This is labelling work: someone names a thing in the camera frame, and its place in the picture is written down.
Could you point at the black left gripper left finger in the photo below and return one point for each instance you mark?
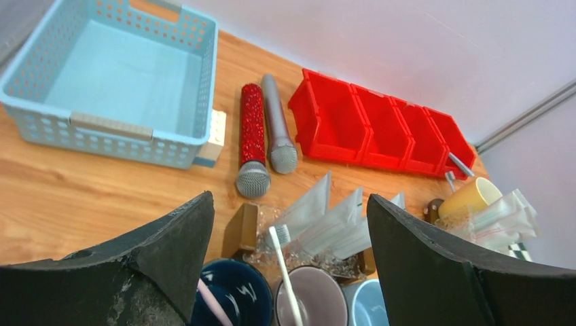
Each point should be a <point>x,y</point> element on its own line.
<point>148,276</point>

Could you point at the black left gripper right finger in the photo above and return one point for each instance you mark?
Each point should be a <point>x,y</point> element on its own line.
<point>431,277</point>

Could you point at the light blue mug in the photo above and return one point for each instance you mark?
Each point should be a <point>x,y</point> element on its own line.
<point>366,306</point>

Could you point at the dark blue mug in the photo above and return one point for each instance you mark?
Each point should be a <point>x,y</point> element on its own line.
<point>241,289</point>

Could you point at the grey toothpaste tube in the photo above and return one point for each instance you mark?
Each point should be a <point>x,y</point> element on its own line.
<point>331,227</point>

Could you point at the cream yellow mug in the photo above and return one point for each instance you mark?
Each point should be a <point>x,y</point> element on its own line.
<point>477,194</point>

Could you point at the purple grey mug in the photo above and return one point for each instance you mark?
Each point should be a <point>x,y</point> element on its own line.
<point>320,298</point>

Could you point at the white toothbrush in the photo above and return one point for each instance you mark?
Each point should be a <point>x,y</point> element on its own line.
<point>285,274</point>

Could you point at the clear textured plastic sheet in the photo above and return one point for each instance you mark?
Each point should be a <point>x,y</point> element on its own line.
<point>458,224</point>

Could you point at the brown oval wooden tray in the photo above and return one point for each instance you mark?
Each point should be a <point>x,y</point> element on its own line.
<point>430,212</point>

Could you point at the light blue toothbrush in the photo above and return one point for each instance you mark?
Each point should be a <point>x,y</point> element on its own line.
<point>450,177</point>

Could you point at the green white chessboard mat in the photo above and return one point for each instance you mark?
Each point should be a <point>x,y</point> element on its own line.
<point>519,251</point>

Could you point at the white toy brick block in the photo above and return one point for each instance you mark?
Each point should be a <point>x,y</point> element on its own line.
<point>210,151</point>

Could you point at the red bin with toothbrushes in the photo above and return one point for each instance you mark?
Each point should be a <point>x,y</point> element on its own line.
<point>453,137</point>

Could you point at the red glitter microphone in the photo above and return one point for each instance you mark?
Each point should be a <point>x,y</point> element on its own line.
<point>253,180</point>

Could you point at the silver microphone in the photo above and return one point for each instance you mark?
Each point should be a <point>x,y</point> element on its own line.
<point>283,154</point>

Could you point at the light blue plastic basket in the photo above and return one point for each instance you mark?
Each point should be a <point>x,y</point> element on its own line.
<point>125,79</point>

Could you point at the aluminium corner frame post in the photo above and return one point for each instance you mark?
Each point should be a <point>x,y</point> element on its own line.
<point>544,106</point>

